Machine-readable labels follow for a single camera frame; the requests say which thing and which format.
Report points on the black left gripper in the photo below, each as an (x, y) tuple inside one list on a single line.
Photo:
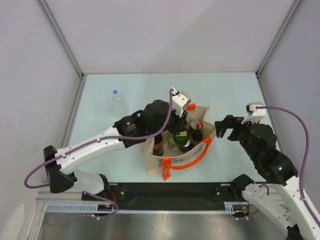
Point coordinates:
[(179, 122)]

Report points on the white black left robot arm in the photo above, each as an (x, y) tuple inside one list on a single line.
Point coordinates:
[(62, 165)]

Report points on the aluminium corner post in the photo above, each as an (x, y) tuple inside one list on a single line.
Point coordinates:
[(53, 23), (279, 35)]

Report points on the aluminium frame rail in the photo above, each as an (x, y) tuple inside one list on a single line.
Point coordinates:
[(77, 202)]

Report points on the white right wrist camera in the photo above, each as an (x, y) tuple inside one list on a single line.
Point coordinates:
[(255, 114)]

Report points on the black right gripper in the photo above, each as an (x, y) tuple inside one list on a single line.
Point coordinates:
[(229, 121)]

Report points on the right aluminium corner post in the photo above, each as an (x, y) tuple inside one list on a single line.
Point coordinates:
[(279, 35)]

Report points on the clear glass bottle green cap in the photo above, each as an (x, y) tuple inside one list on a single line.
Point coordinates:
[(172, 144)]

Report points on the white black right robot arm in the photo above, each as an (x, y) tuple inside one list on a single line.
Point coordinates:
[(299, 220)]

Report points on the left aluminium corner post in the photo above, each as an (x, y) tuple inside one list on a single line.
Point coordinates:
[(53, 23)]

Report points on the clear plastic water bottle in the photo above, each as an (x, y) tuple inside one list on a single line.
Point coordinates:
[(118, 104)]

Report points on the beige canvas tote bag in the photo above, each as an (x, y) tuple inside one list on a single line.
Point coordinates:
[(171, 160)]

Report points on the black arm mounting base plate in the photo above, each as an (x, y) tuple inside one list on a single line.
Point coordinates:
[(214, 191)]

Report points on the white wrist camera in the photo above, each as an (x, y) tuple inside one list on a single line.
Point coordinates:
[(255, 114), (179, 101)]

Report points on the glass cola bottle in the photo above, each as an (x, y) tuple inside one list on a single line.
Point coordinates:
[(158, 146)]

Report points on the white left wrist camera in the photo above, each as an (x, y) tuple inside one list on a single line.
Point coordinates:
[(179, 101)]

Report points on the blue white drink can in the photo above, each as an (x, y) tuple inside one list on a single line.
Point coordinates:
[(184, 148)]

